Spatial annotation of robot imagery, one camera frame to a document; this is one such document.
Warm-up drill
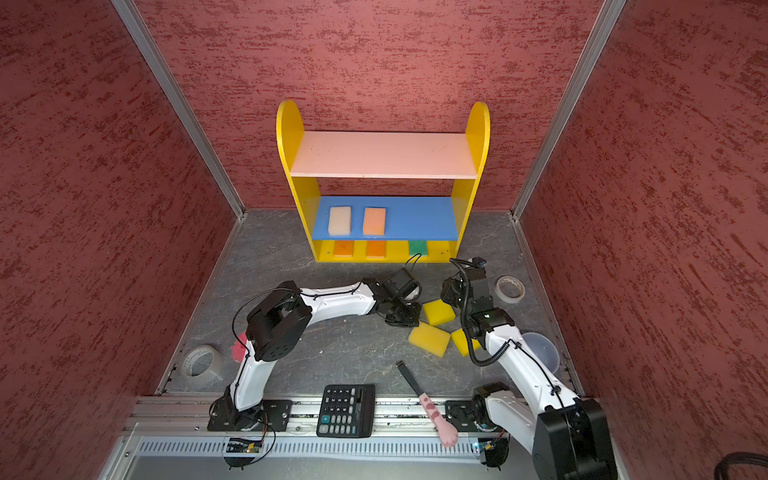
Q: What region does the pink handled black brush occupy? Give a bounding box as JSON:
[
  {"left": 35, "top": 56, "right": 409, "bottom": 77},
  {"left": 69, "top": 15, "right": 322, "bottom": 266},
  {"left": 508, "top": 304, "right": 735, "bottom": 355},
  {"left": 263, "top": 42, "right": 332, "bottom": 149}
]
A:
[{"left": 396, "top": 361, "right": 458, "bottom": 448}]

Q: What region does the peach orange sponge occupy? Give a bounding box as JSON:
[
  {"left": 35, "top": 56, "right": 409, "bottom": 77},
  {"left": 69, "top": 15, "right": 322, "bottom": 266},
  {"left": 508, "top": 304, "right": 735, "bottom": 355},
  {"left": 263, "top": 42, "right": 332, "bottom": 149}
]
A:
[{"left": 363, "top": 207, "right": 387, "bottom": 236}]

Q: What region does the grey tape roll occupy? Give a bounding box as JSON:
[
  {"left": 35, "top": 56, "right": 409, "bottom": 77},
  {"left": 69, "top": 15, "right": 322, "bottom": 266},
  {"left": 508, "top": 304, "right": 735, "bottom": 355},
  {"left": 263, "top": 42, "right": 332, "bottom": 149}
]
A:
[{"left": 179, "top": 344, "right": 224, "bottom": 387}]

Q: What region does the green scrub sponge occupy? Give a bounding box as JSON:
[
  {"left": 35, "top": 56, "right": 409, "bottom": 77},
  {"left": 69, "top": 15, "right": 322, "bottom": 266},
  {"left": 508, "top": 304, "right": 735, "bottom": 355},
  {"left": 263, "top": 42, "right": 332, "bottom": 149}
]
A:
[{"left": 408, "top": 240, "right": 428, "bottom": 257}]

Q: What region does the pale pink sponge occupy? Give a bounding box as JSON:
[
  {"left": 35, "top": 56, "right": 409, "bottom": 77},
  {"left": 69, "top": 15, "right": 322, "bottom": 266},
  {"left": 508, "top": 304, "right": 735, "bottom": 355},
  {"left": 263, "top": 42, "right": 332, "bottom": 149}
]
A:
[{"left": 327, "top": 206, "right": 352, "bottom": 237}]

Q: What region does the pink round smiley sponge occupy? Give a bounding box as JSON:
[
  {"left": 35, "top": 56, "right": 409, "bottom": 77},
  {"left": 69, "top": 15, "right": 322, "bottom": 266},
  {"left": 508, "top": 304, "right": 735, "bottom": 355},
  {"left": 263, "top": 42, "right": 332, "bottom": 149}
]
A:
[{"left": 231, "top": 331, "right": 248, "bottom": 363}]

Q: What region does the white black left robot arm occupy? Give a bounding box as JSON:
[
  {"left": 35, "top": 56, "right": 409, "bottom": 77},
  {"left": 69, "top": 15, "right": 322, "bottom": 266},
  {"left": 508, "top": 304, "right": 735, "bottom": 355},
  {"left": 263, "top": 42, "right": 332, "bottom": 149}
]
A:
[{"left": 210, "top": 269, "right": 422, "bottom": 428}]

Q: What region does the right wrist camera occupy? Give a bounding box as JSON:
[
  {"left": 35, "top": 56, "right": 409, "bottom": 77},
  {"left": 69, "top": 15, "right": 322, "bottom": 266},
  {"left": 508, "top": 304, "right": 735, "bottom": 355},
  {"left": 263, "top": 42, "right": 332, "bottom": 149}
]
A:
[{"left": 469, "top": 257, "right": 486, "bottom": 269}]

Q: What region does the perforated cable duct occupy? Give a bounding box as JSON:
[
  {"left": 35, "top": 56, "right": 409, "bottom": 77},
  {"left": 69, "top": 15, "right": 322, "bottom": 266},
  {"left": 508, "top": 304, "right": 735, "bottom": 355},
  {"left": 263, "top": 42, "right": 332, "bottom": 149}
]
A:
[{"left": 135, "top": 436, "right": 479, "bottom": 463}]

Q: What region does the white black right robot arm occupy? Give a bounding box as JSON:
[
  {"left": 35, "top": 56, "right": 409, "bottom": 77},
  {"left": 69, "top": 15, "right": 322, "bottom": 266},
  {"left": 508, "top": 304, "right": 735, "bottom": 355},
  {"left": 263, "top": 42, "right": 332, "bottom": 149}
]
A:
[{"left": 440, "top": 258, "right": 618, "bottom": 479}]

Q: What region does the yellow shelf unit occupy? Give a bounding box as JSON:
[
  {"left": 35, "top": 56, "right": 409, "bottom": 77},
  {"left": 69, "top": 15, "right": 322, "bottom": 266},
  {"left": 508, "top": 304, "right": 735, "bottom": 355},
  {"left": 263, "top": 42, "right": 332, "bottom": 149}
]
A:
[{"left": 276, "top": 100, "right": 491, "bottom": 263}]

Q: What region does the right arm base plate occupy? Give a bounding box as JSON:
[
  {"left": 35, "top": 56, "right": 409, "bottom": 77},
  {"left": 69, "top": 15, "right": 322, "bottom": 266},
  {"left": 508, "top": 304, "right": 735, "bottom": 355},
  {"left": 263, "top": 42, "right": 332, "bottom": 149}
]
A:
[{"left": 445, "top": 397, "right": 534, "bottom": 433}]

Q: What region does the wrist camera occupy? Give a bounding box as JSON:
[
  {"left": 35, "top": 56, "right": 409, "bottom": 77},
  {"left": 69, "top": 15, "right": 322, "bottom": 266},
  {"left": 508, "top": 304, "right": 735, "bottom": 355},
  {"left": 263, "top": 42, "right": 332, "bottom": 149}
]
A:
[
  {"left": 385, "top": 268, "right": 421, "bottom": 302},
  {"left": 469, "top": 257, "right": 486, "bottom": 269}
]

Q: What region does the white tape roll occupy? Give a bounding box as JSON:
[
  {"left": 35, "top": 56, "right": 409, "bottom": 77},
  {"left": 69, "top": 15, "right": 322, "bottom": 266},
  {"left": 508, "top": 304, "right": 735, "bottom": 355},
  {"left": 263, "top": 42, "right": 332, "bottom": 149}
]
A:
[{"left": 495, "top": 275, "right": 526, "bottom": 305}]

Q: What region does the black calculator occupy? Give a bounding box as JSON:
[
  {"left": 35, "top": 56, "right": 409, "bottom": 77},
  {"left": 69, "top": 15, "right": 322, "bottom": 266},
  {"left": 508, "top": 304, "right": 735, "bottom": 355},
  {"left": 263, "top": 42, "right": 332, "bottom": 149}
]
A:
[{"left": 316, "top": 384, "right": 376, "bottom": 439}]

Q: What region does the black cable corner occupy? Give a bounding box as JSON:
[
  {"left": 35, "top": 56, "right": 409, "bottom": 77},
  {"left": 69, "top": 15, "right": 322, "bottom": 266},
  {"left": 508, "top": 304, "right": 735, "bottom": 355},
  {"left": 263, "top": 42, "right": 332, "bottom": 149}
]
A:
[{"left": 713, "top": 452, "right": 768, "bottom": 480}]

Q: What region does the grey blue mug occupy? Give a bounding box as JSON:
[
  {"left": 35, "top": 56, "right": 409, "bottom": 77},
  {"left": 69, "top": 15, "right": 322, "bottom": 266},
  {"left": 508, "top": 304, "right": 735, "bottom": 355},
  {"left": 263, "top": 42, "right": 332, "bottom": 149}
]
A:
[{"left": 522, "top": 332, "right": 560, "bottom": 374}]

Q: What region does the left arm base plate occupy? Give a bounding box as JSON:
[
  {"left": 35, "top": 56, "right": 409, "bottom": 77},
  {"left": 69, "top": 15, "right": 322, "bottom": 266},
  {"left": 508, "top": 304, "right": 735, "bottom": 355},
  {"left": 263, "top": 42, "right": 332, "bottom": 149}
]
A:
[{"left": 207, "top": 397, "right": 293, "bottom": 432}]

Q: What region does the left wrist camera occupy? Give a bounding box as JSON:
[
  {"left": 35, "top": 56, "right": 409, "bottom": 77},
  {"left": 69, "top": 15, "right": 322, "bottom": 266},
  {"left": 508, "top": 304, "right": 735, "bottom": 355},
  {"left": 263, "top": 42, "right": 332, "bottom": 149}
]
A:
[{"left": 385, "top": 268, "right": 421, "bottom": 302}]

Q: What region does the yellow orange scrub sponge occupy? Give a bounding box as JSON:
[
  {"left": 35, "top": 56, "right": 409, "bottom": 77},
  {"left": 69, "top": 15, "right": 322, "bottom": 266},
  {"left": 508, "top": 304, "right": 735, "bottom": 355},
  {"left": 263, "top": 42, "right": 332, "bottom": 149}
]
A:
[{"left": 333, "top": 240, "right": 355, "bottom": 258}]

